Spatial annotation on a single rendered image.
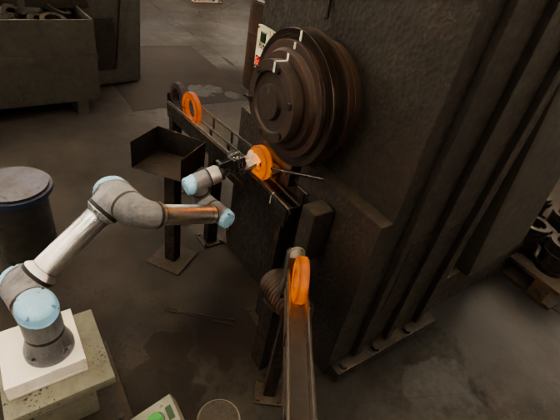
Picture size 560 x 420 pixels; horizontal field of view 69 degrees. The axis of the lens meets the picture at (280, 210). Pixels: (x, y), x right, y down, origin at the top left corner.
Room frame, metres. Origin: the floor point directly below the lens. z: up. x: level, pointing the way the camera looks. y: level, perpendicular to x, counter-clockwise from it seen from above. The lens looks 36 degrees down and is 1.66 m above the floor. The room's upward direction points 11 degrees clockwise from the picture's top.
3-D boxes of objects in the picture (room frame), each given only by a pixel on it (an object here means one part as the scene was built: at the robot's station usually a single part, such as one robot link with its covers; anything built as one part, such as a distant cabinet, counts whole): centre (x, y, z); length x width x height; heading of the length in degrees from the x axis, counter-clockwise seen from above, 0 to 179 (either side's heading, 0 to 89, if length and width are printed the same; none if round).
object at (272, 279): (1.07, -0.09, 0.27); 0.22 x 0.13 x 0.53; 40
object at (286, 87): (1.35, 0.09, 1.11); 0.28 x 0.06 x 0.28; 40
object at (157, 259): (1.62, 0.56, 0.36); 0.26 x 0.20 x 0.72; 75
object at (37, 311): (0.75, 0.67, 0.53); 0.13 x 0.12 x 0.14; 52
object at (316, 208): (1.24, -0.14, 0.68); 0.11 x 0.08 x 0.24; 130
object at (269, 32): (1.74, 0.15, 1.15); 0.26 x 0.02 x 0.18; 40
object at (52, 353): (0.74, 0.66, 0.41); 0.15 x 0.15 x 0.10
